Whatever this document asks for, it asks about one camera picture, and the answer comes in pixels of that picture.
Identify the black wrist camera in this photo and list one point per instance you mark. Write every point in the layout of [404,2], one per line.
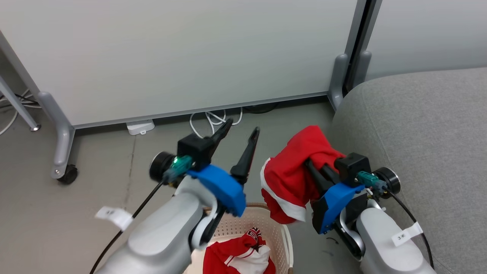
[354,165]
[192,150]

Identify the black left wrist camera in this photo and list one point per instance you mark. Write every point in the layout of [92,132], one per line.
[192,150]

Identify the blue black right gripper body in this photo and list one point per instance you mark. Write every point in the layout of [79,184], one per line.
[336,201]

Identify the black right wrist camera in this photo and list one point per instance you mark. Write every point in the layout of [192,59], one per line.
[354,165]

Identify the grey metal table leg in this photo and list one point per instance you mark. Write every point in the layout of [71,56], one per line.
[17,104]

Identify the white power adapter box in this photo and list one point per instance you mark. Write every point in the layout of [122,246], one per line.
[140,126]

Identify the red white striped garment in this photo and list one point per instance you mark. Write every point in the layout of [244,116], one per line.
[239,255]

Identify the cream perforated laundry basket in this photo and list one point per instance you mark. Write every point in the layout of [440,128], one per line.
[279,243]

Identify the grey fabric sofa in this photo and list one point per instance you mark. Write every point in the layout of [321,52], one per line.
[426,144]

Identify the wide white partition panel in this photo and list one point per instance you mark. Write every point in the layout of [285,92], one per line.
[171,57]

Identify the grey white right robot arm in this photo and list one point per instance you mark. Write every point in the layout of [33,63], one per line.
[388,243]

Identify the red garment with white trim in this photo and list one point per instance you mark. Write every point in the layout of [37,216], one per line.
[293,171]

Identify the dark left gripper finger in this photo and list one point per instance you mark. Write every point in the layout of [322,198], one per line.
[247,156]
[222,131]

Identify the black caster wheel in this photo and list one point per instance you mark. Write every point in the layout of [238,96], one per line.
[69,175]

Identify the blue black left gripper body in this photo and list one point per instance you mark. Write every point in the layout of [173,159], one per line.
[222,186]

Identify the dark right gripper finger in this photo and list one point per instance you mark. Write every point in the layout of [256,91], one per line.
[315,176]
[331,173]

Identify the grey partition foot with caster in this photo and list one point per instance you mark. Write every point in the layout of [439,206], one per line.
[62,137]

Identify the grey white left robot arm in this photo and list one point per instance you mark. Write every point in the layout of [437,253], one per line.
[159,236]

